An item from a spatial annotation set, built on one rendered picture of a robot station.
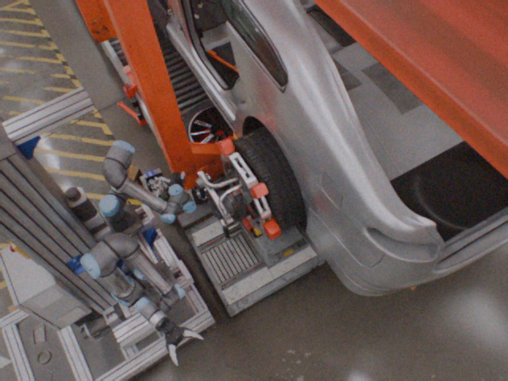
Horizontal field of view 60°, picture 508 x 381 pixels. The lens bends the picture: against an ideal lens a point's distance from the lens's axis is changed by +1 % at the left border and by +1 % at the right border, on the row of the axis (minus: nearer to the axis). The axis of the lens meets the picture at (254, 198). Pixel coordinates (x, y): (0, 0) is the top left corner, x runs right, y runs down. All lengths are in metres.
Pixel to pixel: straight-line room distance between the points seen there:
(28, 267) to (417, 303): 2.56
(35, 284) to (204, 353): 1.39
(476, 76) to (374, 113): 2.65
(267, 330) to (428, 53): 3.06
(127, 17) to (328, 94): 0.96
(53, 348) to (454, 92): 3.28
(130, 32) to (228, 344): 2.15
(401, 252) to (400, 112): 1.25
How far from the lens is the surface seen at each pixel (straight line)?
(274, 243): 3.29
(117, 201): 2.70
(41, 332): 3.51
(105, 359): 3.27
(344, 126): 1.94
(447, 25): 0.35
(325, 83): 2.02
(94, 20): 4.48
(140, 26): 2.25
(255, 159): 2.52
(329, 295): 3.39
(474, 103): 0.30
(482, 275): 3.73
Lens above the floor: 3.20
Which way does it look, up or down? 59 degrees down
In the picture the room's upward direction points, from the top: 7 degrees counter-clockwise
